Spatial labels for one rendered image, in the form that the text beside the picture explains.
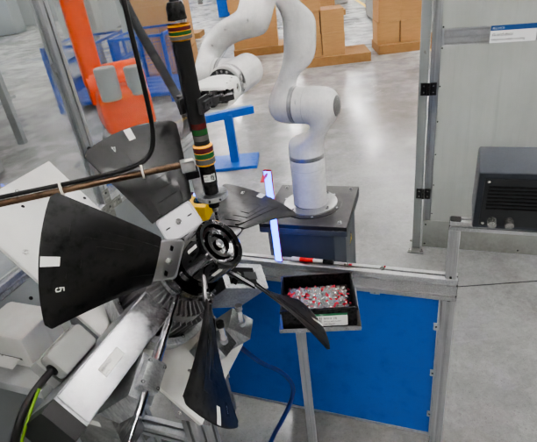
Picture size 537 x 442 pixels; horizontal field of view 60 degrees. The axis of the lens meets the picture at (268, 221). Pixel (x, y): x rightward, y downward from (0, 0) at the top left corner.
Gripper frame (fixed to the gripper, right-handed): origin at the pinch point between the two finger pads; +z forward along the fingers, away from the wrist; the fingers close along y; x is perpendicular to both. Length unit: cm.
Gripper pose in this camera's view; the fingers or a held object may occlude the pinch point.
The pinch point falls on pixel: (193, 104)
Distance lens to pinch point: 99.3
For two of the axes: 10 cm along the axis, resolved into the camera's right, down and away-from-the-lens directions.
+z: -3.2, 4.9, -8.1
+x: -1.2, -8.7, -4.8
